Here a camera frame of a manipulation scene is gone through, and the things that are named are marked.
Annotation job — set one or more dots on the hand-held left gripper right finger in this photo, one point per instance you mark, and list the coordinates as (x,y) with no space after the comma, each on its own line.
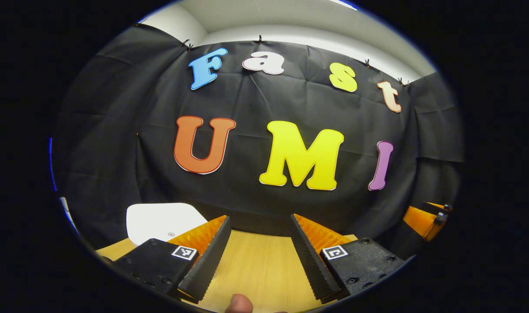
(314,267)

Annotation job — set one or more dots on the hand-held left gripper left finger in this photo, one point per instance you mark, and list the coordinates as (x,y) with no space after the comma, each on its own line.
(210,265)

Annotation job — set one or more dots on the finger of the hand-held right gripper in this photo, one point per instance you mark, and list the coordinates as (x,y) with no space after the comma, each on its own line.
(416,219)
(434,205)

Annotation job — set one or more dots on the white desktop garbage bin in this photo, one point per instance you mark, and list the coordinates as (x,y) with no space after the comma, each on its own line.
(160,219)

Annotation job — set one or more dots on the wooden desktop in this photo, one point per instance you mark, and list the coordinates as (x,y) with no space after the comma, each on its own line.
(260,269)

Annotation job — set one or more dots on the black backdrop cloth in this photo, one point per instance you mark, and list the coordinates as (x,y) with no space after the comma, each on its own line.
(255,100)

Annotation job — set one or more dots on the ceiling light panel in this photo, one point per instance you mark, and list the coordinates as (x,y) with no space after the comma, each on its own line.
(347,4)

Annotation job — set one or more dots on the row of black cloth clips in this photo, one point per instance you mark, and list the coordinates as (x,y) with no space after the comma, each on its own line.
(260,40)

